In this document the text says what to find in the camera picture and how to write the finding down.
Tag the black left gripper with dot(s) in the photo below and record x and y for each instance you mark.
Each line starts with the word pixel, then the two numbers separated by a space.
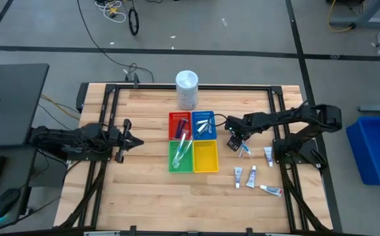
pixel 112 139

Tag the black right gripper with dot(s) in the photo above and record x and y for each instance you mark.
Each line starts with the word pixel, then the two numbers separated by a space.
pixel 240 126

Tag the clear plastic packets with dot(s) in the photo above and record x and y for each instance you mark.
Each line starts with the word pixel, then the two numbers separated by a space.
pixel 242 153

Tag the blue toothbrush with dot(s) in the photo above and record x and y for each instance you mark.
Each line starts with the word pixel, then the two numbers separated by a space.
pixel 247 149
pixel 185 152

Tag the purple razor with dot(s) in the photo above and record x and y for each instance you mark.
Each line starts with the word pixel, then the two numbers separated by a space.
pixel 182 126
pixel 178 131

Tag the teal toothbrush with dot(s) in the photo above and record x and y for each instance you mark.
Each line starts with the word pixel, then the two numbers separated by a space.
pixel 180 150

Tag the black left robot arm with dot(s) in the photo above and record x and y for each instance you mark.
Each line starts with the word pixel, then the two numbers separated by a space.
pixel 71 139

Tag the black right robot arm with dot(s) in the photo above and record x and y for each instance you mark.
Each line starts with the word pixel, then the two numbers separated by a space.
pixel 291 116

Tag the blue plastic basket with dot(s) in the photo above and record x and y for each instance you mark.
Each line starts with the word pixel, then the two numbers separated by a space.
pixel 213 131

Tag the yellow plastic basket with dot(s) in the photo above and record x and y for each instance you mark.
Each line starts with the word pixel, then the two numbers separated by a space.
pixel 205 157

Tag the green plastic basket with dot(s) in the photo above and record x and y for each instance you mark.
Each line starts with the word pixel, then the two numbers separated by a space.
pixel 173 147

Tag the red plastic basket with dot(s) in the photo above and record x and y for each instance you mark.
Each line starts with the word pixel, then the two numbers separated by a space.
pixel 173 116

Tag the white wipes canister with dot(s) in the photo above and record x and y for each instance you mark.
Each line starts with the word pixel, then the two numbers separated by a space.
pixel 187 88

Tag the dark keyboard desk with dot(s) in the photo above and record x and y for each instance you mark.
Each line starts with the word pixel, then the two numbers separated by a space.
pixel 12 154

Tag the black computer mouse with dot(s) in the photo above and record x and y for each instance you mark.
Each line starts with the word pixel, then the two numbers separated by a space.
pixel 5 202

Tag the blue plastic bin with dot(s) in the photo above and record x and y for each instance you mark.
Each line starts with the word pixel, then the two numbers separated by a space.
pixel 376 150

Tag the grey metal floor bar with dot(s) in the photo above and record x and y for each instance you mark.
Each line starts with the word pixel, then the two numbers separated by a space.
pixel 378 108

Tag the grey table stand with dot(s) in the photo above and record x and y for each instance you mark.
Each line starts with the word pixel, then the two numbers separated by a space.
pixel 362 22

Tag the black aluminium frame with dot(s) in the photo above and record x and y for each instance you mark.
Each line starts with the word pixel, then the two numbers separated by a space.
pixel 229 87

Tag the silver aluminium rail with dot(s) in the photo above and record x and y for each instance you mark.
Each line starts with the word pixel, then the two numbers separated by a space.
pixel 101 233

